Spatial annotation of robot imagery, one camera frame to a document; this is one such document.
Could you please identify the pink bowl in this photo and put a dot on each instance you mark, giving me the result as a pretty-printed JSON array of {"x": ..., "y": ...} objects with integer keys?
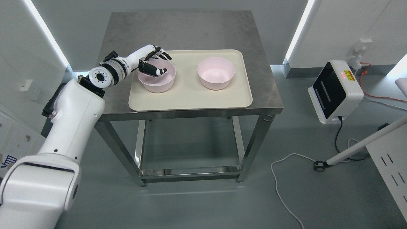
[
  {"x": 215, "y": 73},
  {"x": 161, "y": 83}
]

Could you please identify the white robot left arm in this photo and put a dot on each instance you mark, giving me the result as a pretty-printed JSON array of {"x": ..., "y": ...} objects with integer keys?
[{"x": 37, "y": 189}]

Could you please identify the stainless steel table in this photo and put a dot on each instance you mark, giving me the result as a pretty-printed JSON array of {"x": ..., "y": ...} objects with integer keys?
[{"x": 186, "y": 31}]

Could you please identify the beige plastic tray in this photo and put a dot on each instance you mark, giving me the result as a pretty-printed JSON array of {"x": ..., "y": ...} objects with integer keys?
[{"x": 188, "y": 92}]

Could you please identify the white signboard blue characters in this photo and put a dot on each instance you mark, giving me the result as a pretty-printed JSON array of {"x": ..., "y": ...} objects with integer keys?
[{"x": 16, "y": 142}]

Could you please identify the white black charging device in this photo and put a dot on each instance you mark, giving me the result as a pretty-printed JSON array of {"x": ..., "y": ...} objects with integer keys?
[{"x": 335, "y": 93}]

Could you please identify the white stand leg with caster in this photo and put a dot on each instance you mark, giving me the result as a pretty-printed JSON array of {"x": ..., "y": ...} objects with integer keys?
[{"x": 321, "y": 166}]

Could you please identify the white perforated panel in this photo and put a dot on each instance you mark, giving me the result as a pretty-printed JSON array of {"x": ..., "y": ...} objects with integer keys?
[{"x": 389, "y": 155}]

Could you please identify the white wall switch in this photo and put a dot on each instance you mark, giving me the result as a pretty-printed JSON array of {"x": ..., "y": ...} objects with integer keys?
[{"x": 26, "y": 85}]

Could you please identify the white wall socket plug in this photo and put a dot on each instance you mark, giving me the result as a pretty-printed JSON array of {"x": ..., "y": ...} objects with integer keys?
[{"x": 359, "y": 49}]

